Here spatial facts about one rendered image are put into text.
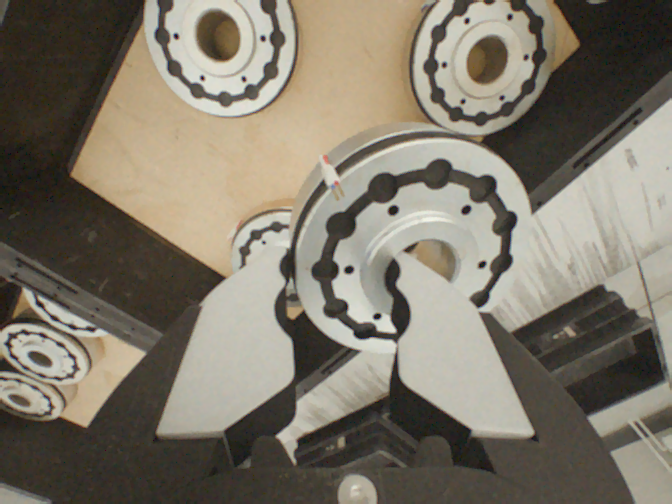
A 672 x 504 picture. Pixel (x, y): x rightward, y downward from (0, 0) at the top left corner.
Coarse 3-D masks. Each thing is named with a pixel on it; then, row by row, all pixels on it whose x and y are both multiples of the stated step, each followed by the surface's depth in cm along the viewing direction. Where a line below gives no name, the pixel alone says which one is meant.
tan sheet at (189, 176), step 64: (320, 0) 21; (384, 0) 21; (128, 64) 23; (320, 64) 23; (384, 64) 24; (128, 128) 25; (192, 128) 26; (256, 128) 26; (320, 128) 26; (128, 192) 28; (192, 192) 28; (256, 192) 28
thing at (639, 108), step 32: (0, 0) 13; (0, 32) 14; (640, 96) 16; (608, 128) 17; (576, 160) 17; (544, 192) 18; (0, 256) 20; (32, 256) 20; (64, 288) 21; (128, 320) 23; (352, 352) 25
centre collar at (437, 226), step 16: (400, 224) 11; (416, 224) 11; (432, 224) 11; (448, 224) 11; (464, 224) 12; (384, 240) 11; (400, 240) 11; (416, 240) 11; (448, 240) 12; (464, 240) 12; (368, 256) 12; (384, 256) 12; (464, 256) 12; (368, 272) 12; (384, 272) 12; (448, 272) 13; (464, 272) 13; (368, 288) 12; (384, 288) 12; (464, 288) 13; (384, 304) 13
